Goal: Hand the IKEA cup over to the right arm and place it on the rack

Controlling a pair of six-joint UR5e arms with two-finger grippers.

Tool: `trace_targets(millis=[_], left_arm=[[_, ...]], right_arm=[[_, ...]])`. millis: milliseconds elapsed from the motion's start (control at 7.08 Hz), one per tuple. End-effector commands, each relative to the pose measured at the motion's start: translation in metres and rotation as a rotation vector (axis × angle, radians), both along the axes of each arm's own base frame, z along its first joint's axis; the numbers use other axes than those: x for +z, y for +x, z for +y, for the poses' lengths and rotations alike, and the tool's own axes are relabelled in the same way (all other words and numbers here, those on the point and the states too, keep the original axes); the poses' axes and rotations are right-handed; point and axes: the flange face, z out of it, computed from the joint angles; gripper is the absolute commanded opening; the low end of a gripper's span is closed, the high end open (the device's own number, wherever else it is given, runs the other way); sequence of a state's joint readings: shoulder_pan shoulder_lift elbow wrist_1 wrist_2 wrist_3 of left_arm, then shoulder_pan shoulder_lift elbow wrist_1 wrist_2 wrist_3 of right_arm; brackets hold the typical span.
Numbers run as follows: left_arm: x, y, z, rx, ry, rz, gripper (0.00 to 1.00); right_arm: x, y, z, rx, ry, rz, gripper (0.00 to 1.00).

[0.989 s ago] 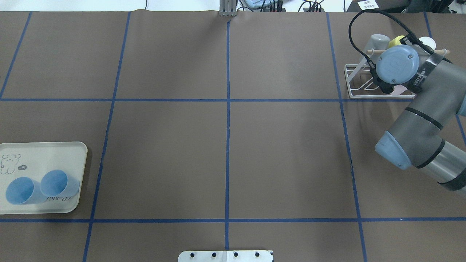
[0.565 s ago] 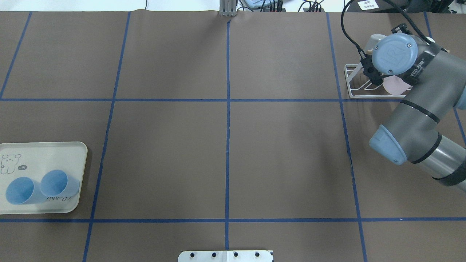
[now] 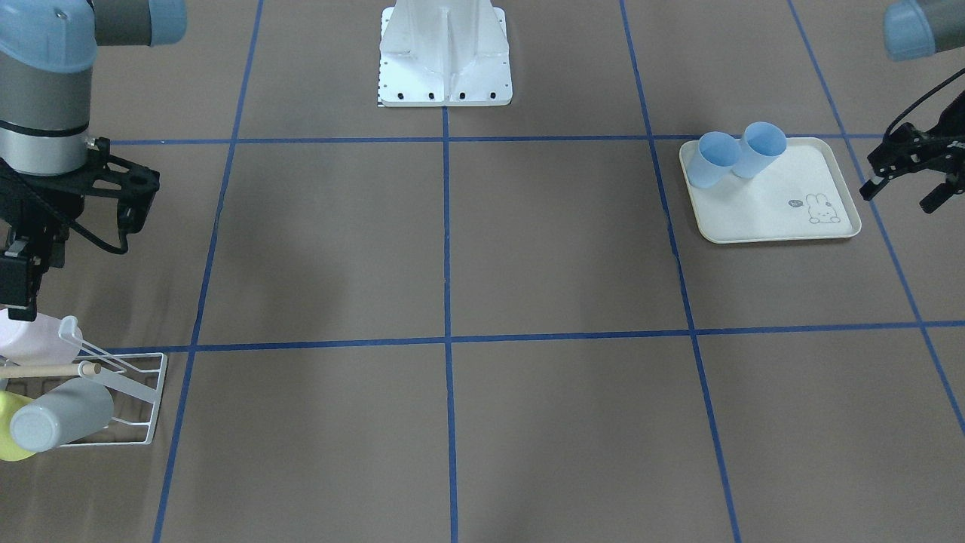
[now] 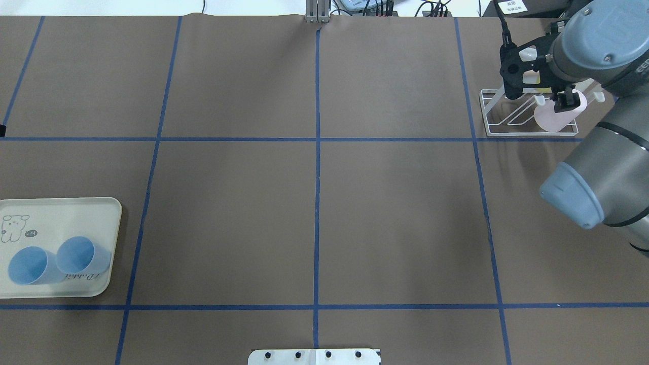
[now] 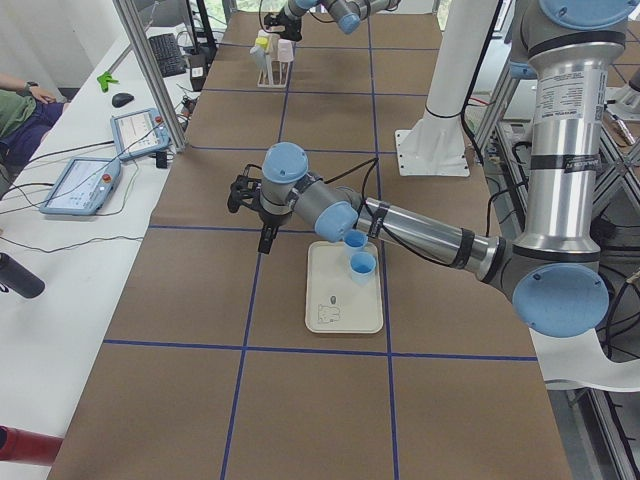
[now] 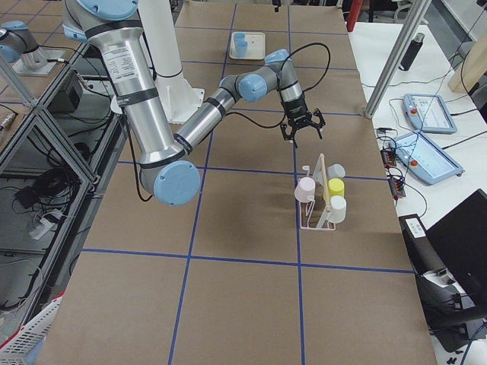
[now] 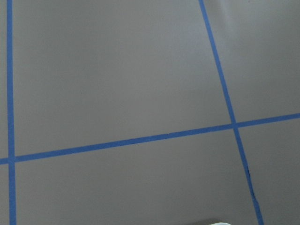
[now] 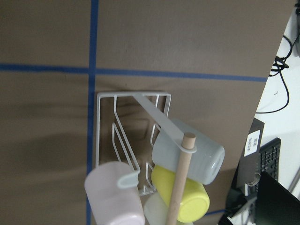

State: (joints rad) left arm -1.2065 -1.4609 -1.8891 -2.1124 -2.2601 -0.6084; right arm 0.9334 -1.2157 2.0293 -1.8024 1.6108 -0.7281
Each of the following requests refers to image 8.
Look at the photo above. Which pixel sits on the yellow plastic cup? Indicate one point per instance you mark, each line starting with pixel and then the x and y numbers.
pixel 195 201

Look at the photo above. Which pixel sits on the white wire cup rack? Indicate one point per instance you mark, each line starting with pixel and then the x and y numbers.
pixel 128 123

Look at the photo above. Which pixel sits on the pale cream plastic cup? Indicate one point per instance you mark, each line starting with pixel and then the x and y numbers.
pixel 155 210

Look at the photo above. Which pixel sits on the black keyboard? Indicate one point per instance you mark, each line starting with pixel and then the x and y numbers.
pixel 269 157

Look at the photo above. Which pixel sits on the black box with white label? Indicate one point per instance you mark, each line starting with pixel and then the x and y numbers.
pixel 247 166

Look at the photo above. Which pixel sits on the grey plastic cup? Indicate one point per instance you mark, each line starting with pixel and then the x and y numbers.
pixel 205 162

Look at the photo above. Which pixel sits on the pink plastic cup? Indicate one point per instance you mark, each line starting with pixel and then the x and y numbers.
pixel 110 204

